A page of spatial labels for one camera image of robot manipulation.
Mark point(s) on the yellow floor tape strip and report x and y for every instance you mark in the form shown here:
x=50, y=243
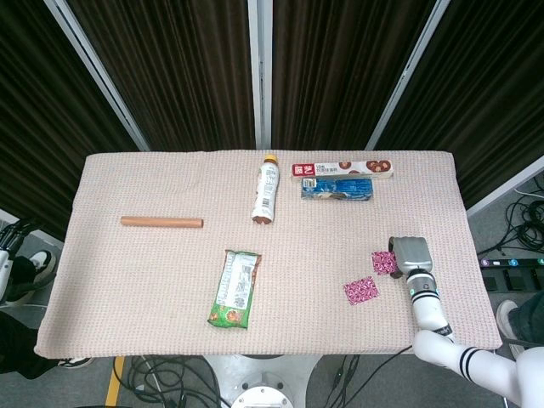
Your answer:
x=115, y=382

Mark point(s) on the white grey shoe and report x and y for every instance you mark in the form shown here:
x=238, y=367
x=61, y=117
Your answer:
x=506, y=319

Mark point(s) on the blue cookie package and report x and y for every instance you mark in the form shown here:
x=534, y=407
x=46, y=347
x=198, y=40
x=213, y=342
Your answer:
x=340, y=190

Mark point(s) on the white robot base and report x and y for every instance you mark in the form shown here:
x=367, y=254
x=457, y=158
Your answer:
x=263, y=382

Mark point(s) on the white brown drink bottle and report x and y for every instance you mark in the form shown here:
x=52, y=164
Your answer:
x=265, y=191

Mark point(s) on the blue jeans leg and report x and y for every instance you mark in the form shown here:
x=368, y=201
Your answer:
x=529, y=314

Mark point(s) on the red white cookie box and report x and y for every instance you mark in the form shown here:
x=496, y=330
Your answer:
x=340, y=170

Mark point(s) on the pink patterned packet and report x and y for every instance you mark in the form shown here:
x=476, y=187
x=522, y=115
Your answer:
x=383, y=262
x=361, y=291

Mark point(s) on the wooden rolling stick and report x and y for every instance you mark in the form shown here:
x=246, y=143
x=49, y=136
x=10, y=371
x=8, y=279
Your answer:
x=161, y=222

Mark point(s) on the black foot pedal board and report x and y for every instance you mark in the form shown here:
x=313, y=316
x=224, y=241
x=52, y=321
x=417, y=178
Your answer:
x=512, y=281

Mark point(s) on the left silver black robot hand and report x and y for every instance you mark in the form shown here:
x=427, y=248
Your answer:
x=10, y=238

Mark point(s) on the black trousers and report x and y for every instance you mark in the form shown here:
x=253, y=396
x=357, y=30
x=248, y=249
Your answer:
x=21, y=344

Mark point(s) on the white metal divider post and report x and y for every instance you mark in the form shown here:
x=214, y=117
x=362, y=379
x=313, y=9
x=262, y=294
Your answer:
x=102, y=81
x=260, y=85
x=401, y=81

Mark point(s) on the black white sneaker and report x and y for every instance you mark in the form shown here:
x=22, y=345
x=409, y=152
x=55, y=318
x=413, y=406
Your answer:
x=76, y=362
x=36, y=272

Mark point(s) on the pink waffle tablecloth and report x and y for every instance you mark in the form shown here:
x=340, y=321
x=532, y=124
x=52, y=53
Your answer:
x=149, y=276

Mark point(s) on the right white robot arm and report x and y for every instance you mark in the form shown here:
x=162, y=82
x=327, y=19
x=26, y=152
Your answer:
x=429, y=310

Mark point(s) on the white divider base rail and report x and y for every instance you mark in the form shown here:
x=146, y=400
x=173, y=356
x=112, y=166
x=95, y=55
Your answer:
x=506, y=190

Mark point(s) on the green snack bag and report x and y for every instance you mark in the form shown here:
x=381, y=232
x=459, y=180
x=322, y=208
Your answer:
x=236, y=289

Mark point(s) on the dark curtain panel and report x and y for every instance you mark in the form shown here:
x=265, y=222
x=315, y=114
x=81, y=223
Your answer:
x=178, y=76
x=38, y=106
x=340, y=76
x=489, y=85

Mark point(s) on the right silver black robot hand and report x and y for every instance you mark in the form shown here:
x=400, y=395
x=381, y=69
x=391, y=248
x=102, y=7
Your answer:
x=414, y=255

